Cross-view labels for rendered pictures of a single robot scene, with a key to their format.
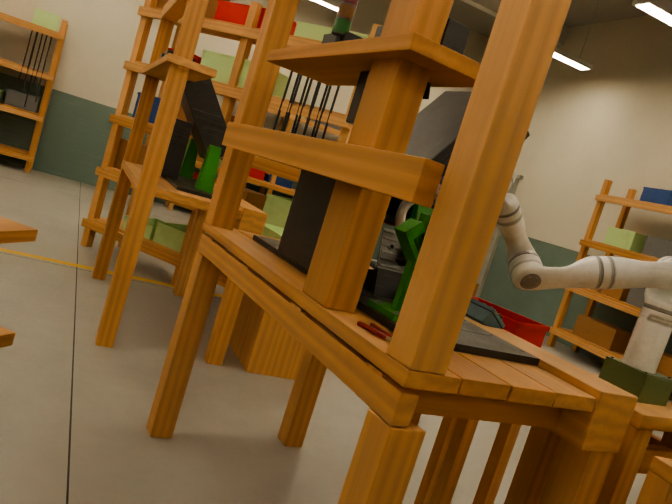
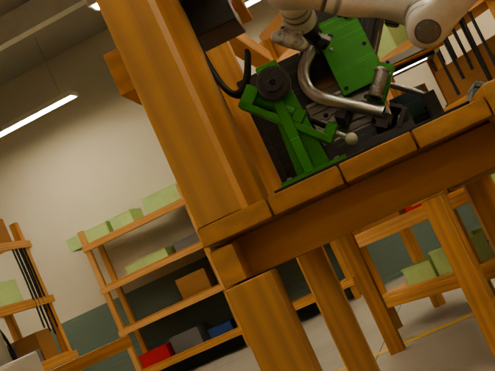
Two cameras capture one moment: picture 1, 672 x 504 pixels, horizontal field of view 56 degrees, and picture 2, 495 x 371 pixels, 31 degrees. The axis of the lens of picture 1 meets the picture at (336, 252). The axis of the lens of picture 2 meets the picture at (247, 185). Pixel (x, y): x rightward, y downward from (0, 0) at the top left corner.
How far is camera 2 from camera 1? 1.30 m
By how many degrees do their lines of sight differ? 38
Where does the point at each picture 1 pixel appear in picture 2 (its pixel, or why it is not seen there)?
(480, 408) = (367, 207)
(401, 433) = (241, 288)
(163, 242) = (448, 269)
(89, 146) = not seen: hidden behind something
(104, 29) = not seen: hidden behind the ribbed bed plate
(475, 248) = (168, 87)
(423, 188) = (121, 77)
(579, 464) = not seen: outside the picture
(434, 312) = (176, 165)
